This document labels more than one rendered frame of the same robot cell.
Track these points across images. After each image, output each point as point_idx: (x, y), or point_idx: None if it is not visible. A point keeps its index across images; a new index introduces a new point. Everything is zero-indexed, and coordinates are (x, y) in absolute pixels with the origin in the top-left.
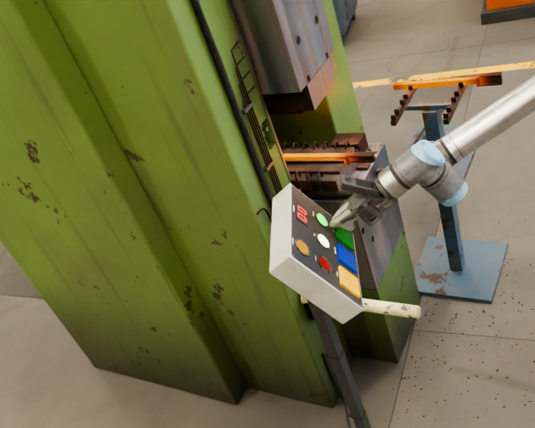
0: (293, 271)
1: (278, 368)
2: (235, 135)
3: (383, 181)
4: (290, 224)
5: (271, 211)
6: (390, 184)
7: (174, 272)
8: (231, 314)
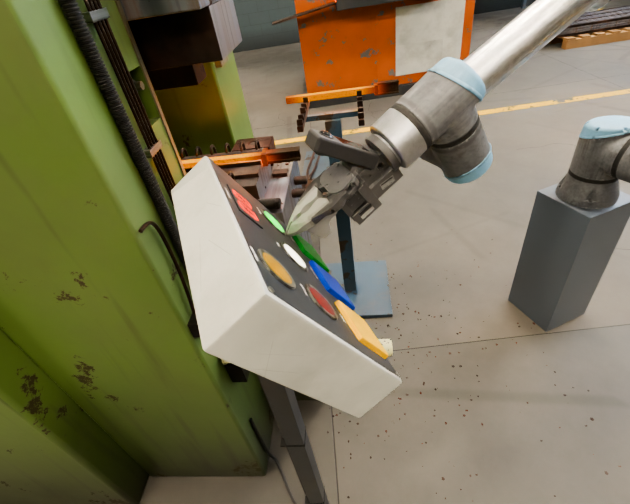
0: (272, 333)
1: (192, 449)
2: (71, 60)
3: (390, 132)
4: (233, 219)
5: (165, 230)
6: (404, 137)
7: None
8: (113, 400)
